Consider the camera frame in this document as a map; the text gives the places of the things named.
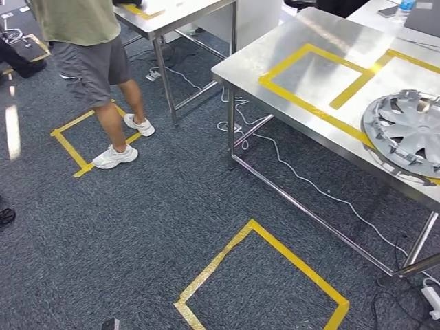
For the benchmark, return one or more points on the white desk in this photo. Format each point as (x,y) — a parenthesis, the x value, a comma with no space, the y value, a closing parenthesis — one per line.
(257,23)

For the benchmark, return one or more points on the silver wheel hub cap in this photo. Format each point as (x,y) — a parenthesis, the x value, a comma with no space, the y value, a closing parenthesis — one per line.
(412,136)

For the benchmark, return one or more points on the dark smartphone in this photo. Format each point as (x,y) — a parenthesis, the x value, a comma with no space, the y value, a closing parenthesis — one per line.
(388,11)

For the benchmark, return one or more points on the chrome stool base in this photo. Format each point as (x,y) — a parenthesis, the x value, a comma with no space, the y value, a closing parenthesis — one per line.
(13,36)

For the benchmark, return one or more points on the stainless steel workbench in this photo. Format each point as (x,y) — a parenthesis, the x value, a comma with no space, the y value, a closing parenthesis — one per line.
(309,27)

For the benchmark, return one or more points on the white power strip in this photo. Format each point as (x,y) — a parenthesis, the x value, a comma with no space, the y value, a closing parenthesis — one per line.
(433,298)
(153,75)

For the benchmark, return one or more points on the stainless steel table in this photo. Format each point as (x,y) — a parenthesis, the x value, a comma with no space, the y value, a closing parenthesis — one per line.
(161,25)

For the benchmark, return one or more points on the person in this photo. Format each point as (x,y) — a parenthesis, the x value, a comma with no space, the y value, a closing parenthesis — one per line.
(17,64)
(78,59)
(340,7)
(7,216)

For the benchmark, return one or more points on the white table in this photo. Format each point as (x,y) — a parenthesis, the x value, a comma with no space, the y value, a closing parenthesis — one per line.
(371,23)

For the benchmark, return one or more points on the black round stool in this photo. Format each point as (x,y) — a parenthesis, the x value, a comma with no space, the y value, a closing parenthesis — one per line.
(299,3)

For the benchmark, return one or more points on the clear water bottle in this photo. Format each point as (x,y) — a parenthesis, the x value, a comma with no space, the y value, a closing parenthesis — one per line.
(405,7)

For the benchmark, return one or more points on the grey laptop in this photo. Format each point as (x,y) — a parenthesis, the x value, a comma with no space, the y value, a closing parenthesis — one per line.
(423,13)

